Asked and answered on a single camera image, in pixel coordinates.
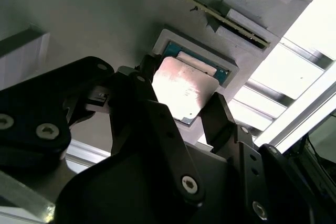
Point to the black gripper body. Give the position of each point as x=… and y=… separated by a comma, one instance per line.
x=118, y=195

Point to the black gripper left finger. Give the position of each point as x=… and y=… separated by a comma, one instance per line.
x=39, y=103

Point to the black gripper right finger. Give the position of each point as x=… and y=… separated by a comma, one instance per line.
x=218, y=119

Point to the silver CPU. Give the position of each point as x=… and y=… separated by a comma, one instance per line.
x=183, y=87

